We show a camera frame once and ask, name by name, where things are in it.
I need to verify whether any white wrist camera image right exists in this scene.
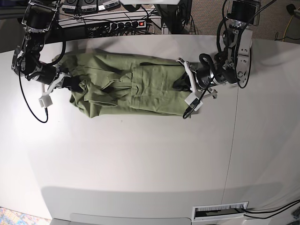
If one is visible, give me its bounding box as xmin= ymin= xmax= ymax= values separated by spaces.
xmin=185 ymin=92 xmax=203 ymax=112

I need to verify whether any black cable at grommet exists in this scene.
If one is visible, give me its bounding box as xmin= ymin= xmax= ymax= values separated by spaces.
xmin=243 ymin=200 xmax=300 ymax=220

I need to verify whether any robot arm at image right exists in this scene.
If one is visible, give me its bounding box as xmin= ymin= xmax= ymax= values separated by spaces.
xmin=172 ymin=0 xmax=261 ymax=98

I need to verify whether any yellow cable on floor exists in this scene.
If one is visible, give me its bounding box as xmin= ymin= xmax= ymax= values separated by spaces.
xmin=281 ymin=13 xmax=296 ymax=43

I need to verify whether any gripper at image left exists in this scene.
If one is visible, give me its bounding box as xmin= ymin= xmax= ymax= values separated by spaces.
xmin=32 ymin=65 xmax=84 ymax=93

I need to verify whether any black camera cable image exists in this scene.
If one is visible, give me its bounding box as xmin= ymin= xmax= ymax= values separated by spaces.
xmin=182 ymin=86 xmax=210 ymax=120
xmin=18 ymin=35 xmax=66 ymax=124

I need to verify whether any green T-shirt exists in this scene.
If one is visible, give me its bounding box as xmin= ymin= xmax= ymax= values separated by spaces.
xmin=59 ymin=52 xmax=189 ymax=118

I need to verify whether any white power strip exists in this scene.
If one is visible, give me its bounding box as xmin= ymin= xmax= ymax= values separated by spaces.
xmin=107 ymin=21 xmax=147 ymax=30

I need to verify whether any table cable grommet slot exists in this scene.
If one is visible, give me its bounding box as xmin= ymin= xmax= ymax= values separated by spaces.
xmin=191 ymin=202 xmax=249 ymax=222

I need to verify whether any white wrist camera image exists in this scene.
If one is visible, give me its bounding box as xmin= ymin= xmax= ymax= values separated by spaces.
xmin=185 ymin=92 xmax=203 ymax=112
xmin=39 ymin=94 xmax=53 ymax=108

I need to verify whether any black camera cable image right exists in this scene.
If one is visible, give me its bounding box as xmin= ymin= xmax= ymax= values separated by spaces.
xmin=182 ymin=86 xmax=210 ymax=120

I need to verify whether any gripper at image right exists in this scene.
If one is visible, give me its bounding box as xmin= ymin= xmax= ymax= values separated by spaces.
xmin=172 ymin=57 xmax=218 ymax=99

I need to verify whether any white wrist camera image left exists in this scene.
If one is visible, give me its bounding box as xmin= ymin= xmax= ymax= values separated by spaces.
xmin=39 ymin=94 xmax=53 ymax=108

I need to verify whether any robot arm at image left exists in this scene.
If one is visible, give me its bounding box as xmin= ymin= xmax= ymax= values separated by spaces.
xmin=11 ymin=0 xmax=83 ymax=97

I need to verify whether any black camera cable image left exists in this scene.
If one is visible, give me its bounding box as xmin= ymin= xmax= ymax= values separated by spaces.
xmin=18 ymin=35 xmax=66 ymax=124

